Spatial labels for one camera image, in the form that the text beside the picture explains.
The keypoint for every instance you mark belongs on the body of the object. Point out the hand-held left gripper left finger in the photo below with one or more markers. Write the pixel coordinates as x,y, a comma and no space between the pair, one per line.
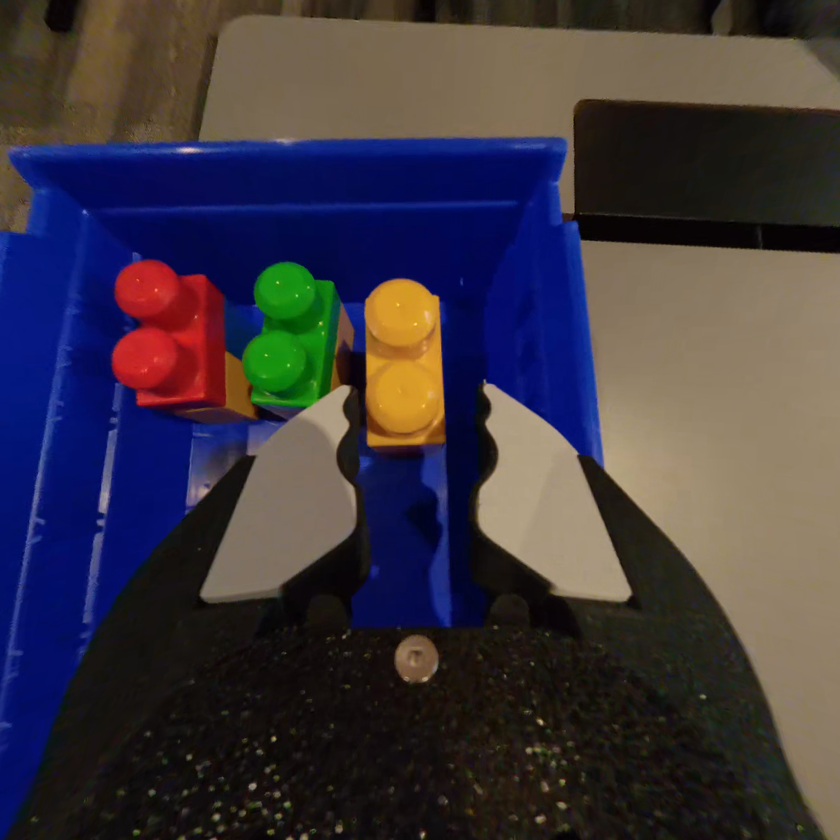
289,512

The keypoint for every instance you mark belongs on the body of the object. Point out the blue plastic storage bin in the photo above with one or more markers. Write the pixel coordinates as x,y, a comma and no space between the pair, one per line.
394,216

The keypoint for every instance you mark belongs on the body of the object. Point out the green two-stud mega block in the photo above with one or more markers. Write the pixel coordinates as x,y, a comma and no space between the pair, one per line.
295,328

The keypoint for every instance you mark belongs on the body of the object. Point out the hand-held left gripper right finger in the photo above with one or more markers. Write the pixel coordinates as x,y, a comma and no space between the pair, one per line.
544,512

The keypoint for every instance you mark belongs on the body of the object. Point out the red two-stud mega block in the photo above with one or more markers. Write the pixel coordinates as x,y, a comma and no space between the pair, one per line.
190,341

